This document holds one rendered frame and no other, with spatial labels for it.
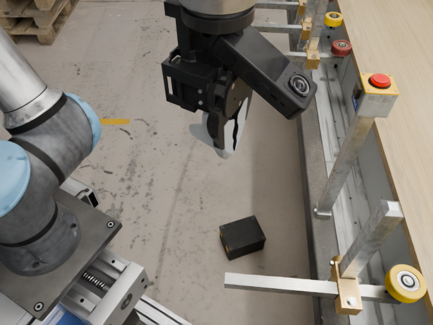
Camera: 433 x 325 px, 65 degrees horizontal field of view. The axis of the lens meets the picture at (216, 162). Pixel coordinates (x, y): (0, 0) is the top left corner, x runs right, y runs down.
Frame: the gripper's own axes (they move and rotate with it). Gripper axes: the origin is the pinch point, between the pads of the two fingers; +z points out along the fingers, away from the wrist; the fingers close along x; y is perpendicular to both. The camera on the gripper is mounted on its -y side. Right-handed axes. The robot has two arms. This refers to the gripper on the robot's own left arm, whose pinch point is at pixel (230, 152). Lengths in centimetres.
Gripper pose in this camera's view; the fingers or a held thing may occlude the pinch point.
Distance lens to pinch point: 46.8
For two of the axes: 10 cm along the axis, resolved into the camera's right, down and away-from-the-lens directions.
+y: -8.7, -3.7, 3.2
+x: -4.9, 6.6, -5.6
